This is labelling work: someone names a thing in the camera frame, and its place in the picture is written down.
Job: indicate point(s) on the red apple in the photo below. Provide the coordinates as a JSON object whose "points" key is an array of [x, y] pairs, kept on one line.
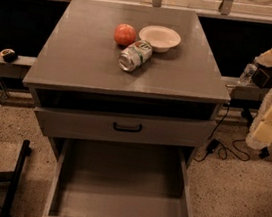
{"points": [[124, 34]]}

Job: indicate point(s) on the grey middle drawer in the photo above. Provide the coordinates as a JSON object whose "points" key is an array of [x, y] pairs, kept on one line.
{"points": [[74, 124]]}

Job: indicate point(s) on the grey drawer cabinet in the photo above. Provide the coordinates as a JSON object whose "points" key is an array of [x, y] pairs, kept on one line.
{"points": [[87, 87]]}

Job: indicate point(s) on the grey open bottom drawer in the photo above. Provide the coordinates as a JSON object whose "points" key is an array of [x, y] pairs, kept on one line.
{"points": [[105, 179]]}

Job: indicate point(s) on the small black box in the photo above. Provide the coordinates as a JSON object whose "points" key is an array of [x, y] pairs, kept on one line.
{"points": [[263, 77]]}

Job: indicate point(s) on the clear plastic water bottle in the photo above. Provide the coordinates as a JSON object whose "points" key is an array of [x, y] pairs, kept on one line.
{"points": [[248, 73]]}

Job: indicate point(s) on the white paper bowl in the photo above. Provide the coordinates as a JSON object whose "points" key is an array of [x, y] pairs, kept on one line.
{"points": [[160, 38]]}

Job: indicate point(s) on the green white soda can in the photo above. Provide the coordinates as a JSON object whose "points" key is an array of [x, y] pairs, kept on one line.
{"points": [[135, 55]]}

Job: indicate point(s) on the black yellow tape measure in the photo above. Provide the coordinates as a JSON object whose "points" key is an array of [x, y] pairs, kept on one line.
{"points": [[8, 55]]}

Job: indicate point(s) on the black drawer handle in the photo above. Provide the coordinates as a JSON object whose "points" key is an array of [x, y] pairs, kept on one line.
{"points": [[127, 128]]}

